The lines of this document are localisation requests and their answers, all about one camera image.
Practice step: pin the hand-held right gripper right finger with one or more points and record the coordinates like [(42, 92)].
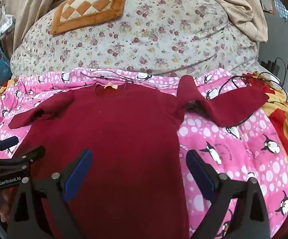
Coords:
[(198, 173)]

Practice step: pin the white plastic bag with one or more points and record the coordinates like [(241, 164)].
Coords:
[(5, 26)]

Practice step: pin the window grille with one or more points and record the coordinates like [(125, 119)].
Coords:
[(282, 7)]

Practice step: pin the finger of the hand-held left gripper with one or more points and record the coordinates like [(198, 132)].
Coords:
[(8, 142), (26, 155)]

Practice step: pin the floral print quilt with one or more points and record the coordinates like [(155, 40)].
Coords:
[(163, 34)]

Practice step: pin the blue plastic bag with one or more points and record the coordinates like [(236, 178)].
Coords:
[(1, 66)]

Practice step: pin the dark red sweater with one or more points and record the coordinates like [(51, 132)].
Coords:
[(114, 139)]

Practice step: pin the pink penguin print blanket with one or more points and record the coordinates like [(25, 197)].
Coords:
[(236, 159)]

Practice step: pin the orange cloth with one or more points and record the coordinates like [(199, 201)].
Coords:
[(89, 7)]

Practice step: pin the black power adapter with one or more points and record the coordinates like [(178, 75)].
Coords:
[(270, 66)]

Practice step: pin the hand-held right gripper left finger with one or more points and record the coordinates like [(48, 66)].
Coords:
[(78, 175)]

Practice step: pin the beige curtain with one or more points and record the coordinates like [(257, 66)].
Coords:
[(246, 12), (26, 5)]

